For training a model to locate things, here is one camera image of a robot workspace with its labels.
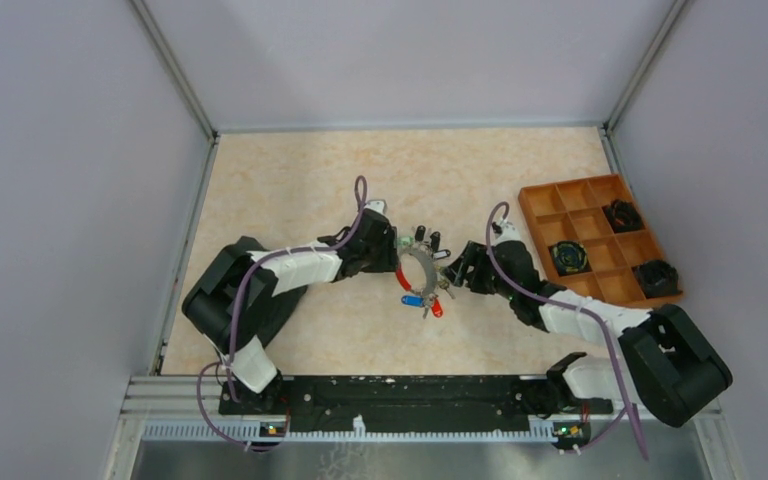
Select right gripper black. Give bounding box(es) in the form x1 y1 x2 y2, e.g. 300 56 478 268
442 240 517 301

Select keyring with coloured keys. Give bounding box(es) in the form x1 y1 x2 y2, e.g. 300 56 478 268
395 225 453 319

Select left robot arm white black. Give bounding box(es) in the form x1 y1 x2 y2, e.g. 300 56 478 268
181 207 398 414

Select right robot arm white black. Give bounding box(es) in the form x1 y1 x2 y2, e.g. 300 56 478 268
443 241 734 427

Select dark patterned rolled item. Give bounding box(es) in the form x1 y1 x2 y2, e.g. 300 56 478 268
549 240 591 276

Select orange compartment tray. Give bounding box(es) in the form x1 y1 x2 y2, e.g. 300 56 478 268
518 174 683 308

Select black rolled item top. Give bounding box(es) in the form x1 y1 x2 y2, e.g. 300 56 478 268
602 199 645 233

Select black rolled item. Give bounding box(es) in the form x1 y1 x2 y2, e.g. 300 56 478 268
602 199 645 233
632 259 681 298

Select black rolled item bottom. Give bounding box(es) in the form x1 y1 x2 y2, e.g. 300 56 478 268
632 259 681 298

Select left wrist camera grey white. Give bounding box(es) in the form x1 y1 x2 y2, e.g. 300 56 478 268
364 199 388 216

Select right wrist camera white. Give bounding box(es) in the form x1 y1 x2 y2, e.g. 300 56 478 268
491 220 522 246

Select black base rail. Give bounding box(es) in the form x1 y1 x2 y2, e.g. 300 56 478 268
218 375 614 433

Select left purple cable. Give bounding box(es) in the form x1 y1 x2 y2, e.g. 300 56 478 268
196 175 369 455

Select purple cable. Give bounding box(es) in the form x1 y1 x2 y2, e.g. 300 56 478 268
196 175 369 455
485 201 650 462

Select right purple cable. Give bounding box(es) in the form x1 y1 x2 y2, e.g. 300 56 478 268
485 201 650 462

